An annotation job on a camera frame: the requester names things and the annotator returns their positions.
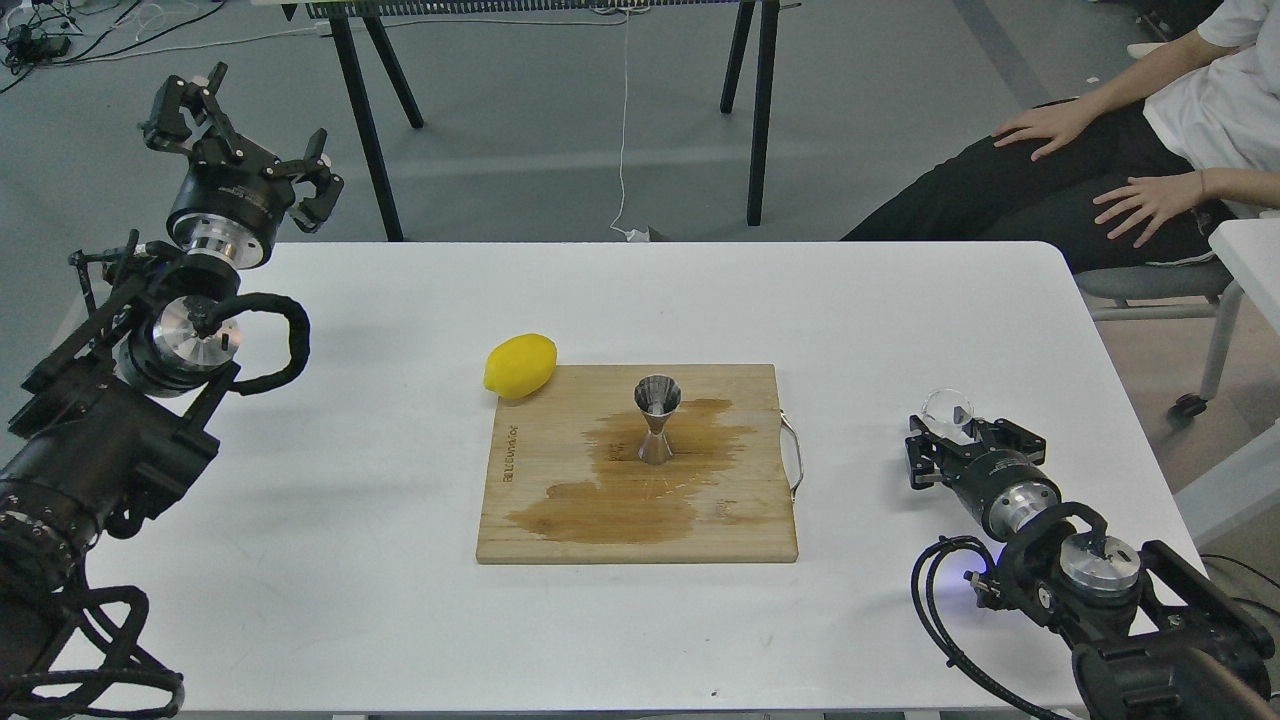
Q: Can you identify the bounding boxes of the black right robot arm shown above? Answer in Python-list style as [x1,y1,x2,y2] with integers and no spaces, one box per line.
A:
[905,415,1276,719]

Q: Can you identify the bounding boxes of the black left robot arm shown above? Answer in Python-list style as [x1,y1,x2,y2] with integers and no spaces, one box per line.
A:
[1,63,344,719]

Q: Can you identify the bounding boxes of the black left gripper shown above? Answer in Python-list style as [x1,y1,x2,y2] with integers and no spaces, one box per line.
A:
[140,61,346,269]

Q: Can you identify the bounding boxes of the yellow lemon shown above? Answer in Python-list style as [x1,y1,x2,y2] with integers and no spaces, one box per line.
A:
[483,333,558,400]

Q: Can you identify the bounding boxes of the seated person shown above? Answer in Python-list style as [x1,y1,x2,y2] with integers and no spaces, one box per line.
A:
[846,1,1279,273]

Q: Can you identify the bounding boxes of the black trestle table legs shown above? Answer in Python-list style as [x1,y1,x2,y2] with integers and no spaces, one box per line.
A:
[298,1,785,241]

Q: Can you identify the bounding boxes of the clear glass cup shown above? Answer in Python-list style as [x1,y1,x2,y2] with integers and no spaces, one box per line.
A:
[920,388,974,446]

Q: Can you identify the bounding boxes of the white power cable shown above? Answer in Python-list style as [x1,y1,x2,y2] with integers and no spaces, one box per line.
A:
[611,10,652,243]

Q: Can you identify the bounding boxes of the wooden cutting board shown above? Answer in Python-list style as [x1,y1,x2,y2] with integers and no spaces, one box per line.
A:
[475,364,799,565]

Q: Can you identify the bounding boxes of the black cable bundle on floor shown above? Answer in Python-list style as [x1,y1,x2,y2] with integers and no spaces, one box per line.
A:
[0,0,230,96]

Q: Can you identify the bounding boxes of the grey chair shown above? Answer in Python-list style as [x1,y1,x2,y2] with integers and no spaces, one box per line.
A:
[1074,260,1245,421]

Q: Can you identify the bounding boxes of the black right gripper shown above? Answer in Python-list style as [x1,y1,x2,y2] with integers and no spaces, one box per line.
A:
[905,415,1061,543]

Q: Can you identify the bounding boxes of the steel jigger measuring cup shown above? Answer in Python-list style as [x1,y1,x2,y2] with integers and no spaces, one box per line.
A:
[634,374,682,465]

